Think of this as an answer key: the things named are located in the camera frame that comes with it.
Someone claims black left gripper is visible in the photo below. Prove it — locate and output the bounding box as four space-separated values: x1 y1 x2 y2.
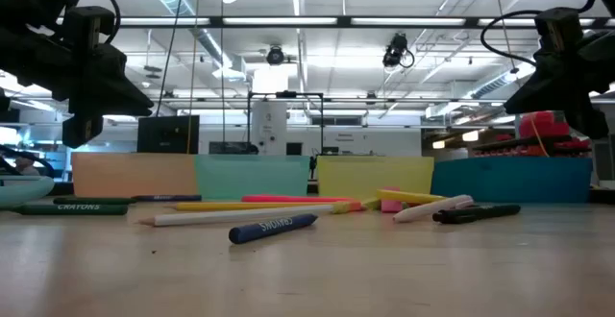
0 23 155 150

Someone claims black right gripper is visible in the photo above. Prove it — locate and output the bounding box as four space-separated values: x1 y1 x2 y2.
503 31 615 140

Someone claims dark green crayon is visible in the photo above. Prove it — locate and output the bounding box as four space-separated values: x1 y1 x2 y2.
52 196 138 207

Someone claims dark thin pen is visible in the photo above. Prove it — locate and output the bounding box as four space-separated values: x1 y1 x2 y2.
130 194 203 203

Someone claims green crayon white print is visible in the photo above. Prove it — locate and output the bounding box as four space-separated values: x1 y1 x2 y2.
9 203 129 216

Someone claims black pen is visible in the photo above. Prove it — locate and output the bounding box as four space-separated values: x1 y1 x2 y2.
431 204 522 225

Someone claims white pencil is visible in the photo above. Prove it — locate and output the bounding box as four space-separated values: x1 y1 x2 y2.
137 203 355 228

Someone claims pale pink pen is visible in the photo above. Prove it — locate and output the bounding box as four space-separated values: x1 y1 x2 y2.
392 194 476 224

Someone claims yellow highlighter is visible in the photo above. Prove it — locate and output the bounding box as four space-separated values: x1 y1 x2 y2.
376 188 448 206

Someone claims yellow pencil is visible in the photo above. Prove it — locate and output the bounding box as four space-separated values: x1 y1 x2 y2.
167 200 365 213

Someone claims pink eraser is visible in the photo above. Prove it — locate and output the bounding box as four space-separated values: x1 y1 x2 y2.
381 186 404 213

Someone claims blue crayon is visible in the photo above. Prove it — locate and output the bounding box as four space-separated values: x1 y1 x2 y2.
228 213 319 245

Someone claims red parts bins rack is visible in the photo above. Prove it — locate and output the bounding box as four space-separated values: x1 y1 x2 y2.
473 110 593 159

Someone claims black monitor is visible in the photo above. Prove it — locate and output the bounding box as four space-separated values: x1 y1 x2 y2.
136 114 201 155

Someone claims orange translucent plastic bin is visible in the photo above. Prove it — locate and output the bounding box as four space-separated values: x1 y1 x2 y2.
71 152 198 198

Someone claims blue plastic bin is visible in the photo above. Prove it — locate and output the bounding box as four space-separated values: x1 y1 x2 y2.
430 157 594 205

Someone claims person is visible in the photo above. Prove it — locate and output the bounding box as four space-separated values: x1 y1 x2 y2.
13 153 40 177

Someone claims overhead light bar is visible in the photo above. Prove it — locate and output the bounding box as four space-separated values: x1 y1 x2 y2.
55 14 615 30

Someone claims black low box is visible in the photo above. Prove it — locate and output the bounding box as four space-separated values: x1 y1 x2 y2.
209 141 260 156

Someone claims white column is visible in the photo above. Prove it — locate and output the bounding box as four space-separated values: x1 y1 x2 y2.
250 100 288 156

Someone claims teal translucent plastic bin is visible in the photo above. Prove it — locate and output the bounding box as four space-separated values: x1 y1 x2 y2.
194 154 311 201

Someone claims yellow translucent plastic bin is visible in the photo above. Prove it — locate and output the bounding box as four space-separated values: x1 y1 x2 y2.
316 156 435 201

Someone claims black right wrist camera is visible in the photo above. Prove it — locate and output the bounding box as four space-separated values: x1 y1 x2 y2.
533 7 585 58

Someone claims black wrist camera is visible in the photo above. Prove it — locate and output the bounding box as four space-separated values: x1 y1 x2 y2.
533 7 585 58
61 5 117 52

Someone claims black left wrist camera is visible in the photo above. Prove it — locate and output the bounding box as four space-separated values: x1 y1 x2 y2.
61 5 117 52

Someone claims black hanging cable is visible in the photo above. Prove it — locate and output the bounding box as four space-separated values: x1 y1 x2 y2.
155 0 188 117

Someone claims black left camera cable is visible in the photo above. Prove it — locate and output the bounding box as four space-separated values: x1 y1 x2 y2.
56 0 122 45

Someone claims black camera cable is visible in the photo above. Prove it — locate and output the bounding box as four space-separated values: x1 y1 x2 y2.
56 0 122 45
479 9 543 67

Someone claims black right camera cable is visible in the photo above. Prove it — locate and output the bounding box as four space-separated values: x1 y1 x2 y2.
479 9 543 67

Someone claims black hanging camera with cable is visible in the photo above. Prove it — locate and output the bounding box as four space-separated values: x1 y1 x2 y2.
381 32 416 70

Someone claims round black hanging camera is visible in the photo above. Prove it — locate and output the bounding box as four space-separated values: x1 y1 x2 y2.
265 44 286 66

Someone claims black rig frame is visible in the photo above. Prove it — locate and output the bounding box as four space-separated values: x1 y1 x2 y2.
246 90 325 158

